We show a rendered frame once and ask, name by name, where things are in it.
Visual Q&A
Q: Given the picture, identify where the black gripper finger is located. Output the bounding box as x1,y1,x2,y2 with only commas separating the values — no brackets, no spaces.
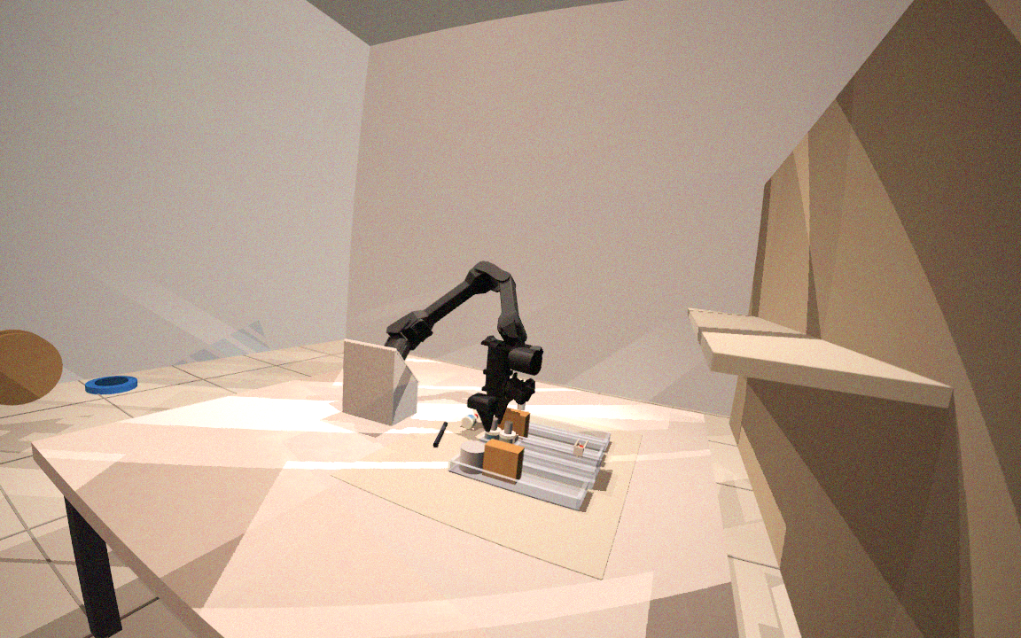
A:
494,397,513,424
476,407,500,432

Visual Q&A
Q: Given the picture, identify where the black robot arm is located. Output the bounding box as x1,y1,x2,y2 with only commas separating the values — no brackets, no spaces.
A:
384,261,543,405

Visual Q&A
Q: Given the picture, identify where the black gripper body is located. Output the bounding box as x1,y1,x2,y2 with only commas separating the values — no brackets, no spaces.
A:
466,366,513,413

